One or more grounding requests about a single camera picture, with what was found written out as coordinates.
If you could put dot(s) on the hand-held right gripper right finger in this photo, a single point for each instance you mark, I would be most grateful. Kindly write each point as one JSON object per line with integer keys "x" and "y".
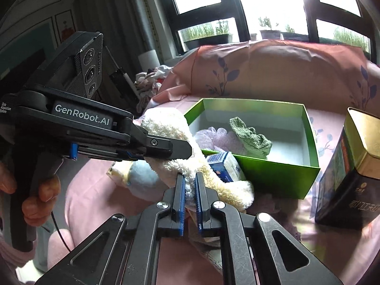
{"x": 199, "y": 204}

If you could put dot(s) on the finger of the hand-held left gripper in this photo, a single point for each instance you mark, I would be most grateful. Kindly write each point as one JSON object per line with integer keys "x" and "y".
{"x": 166, "y": 150}

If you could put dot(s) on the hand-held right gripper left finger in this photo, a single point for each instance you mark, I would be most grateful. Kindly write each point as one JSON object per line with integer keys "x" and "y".
{"x": 179, "y": 202}

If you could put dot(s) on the cream fluffy towel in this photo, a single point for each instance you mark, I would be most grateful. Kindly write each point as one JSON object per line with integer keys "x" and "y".
{"x": 166, "y": 124}

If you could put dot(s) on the blue tissue packet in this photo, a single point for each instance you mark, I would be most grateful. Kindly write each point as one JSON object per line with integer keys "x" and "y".
{"x": 225, "y": 166}

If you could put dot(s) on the green cardboard box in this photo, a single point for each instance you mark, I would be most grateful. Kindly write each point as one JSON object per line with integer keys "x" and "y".
{"x": 276, "y": 172}

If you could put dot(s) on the person's left hand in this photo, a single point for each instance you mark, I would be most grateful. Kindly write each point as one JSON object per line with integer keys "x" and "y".
{"x": 44, "y": 196}

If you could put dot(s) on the light blue plush towel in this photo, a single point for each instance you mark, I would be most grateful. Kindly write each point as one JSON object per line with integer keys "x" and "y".
{"x": 142, "y": 178}

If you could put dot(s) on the black stick vacuum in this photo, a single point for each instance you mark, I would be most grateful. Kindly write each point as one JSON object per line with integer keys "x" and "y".
{"x": 120, "y": 80}

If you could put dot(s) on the pile of clothes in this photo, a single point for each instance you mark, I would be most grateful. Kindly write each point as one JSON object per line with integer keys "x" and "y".
{"x": 148, "y": 83}

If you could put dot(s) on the green knitted cloth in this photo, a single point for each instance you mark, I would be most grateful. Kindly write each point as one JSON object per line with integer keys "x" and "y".
{"x": 252, "y": 139}

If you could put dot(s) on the white cabinet with red print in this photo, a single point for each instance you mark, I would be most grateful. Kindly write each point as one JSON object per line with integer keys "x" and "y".
{"x": 65, "y": 26}

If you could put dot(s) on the white paper roll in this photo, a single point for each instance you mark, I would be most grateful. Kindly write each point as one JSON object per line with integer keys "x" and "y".
{"x": 148, "y": 59}

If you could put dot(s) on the pink floral bed sheet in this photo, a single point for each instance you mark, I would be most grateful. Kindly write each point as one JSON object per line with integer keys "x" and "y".
{"x": 89, "y": 204}

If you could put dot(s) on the grey curtain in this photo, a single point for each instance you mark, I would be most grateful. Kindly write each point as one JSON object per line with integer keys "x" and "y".
{"x": 118, "y": 14}

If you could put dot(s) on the long grass planter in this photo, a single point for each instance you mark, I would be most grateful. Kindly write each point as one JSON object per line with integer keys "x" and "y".
{"x": 207, "y": 37}
{"x": 351, "y": 38}

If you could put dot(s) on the pink floral pillow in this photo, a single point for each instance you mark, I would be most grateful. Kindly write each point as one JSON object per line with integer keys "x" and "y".
{"x": 282, "y": 71}

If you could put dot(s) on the black and gold tin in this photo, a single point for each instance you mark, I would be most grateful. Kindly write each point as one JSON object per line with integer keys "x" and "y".
{"x": 344, "y": 190}

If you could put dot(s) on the small potted plant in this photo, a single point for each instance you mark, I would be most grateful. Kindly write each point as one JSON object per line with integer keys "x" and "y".
{"x": 268, "y": 31}
{"x": 292, "y": 34}

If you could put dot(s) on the black framed window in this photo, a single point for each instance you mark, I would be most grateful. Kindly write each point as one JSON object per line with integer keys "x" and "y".
{"x": 267, "y": 0}

